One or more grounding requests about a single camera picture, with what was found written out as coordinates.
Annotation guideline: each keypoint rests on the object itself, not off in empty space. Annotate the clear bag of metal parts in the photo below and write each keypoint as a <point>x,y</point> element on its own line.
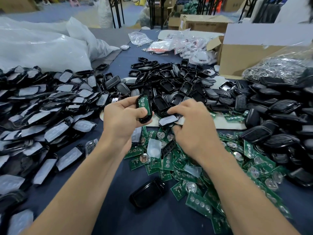
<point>286,66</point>

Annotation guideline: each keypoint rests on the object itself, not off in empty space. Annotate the pink plastic stool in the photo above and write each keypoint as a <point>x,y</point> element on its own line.
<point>73,1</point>

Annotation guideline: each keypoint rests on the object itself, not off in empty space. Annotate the brown cardboard box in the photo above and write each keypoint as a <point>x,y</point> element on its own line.
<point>205,23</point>

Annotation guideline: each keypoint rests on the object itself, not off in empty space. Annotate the tan cardboard box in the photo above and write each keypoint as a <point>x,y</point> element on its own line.
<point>17,4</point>

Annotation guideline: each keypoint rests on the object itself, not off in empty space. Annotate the black metal table frame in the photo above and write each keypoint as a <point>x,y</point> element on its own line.
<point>119,11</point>

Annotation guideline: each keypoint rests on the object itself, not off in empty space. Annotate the clear plastic film piece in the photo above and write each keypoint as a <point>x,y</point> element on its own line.
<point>154,149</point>

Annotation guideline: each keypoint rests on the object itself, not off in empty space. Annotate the small crumpled clear plastic bag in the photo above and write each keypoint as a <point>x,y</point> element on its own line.
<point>140,39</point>

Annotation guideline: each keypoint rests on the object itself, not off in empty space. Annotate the large open cardboard box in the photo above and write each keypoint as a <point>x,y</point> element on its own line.
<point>249,56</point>

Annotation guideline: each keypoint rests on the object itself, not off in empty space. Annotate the small white object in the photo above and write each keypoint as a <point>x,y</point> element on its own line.
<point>124,47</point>

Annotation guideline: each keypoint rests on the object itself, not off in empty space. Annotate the pile of shells with pads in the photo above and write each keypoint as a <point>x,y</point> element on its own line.
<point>44,120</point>

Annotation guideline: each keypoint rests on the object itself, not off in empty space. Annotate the film-covered black shell cover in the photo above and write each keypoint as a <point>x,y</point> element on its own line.
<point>168,120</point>

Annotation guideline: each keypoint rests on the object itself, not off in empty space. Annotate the pile of green circuit boards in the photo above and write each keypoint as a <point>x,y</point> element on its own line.
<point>166,168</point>

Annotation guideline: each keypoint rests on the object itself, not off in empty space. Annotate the person's right forearm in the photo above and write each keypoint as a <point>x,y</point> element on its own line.
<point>249,203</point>

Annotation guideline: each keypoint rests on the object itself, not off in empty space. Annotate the lone glossy black shell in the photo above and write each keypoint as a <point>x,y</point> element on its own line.
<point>146,194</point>

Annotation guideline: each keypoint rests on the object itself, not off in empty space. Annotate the clear bag with red label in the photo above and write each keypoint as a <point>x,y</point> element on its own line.
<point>160,47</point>

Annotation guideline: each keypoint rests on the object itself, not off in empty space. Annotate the small green circuit board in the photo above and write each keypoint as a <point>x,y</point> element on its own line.
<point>144,104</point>

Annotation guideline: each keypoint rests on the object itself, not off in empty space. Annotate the person's left forearm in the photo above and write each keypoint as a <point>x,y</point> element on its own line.
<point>73,193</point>

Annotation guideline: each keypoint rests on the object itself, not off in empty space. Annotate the person's right hand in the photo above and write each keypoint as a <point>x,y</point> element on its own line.
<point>198,132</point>

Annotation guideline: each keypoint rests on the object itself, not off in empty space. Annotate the pile of assembled black fobs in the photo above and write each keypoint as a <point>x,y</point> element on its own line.
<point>278,122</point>

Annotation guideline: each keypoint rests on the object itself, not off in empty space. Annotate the person's left hand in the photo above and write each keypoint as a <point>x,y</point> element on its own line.
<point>122,127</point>

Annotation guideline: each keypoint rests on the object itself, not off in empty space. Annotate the pile of black shell halves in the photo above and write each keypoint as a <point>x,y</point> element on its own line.
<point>171,85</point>

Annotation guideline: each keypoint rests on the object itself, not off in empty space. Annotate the heap of clear parts bags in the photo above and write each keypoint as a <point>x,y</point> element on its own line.
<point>195,49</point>

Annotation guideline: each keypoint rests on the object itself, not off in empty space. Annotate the white sack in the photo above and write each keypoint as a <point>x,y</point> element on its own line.
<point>105,13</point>

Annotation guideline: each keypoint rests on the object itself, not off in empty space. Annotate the large white plastic bag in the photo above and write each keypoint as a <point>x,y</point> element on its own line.
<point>39,46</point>

